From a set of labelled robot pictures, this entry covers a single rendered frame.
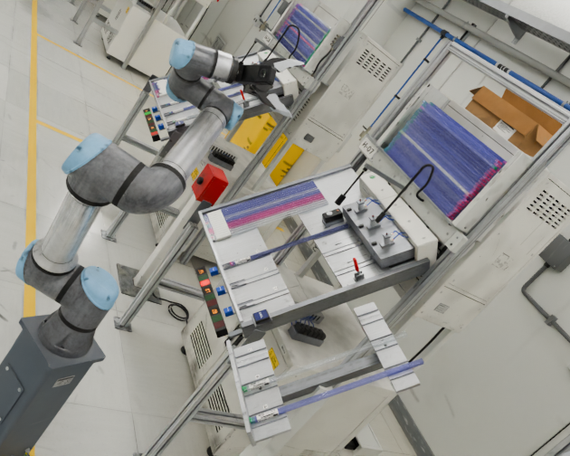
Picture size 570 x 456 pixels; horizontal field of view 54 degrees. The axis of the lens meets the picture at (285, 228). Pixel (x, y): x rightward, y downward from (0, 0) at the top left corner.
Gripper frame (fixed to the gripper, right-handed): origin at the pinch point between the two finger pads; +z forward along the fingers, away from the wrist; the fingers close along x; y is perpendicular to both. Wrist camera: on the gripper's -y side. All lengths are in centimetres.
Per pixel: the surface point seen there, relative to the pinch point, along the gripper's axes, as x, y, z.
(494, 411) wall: 114, 95, 194
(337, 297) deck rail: 57, 28, 42
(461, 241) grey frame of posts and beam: 29, 12, 76
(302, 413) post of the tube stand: 92, 6, 26
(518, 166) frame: 1, 0, 81
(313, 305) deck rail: 62, 30, 34
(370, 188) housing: 15, 53, 60
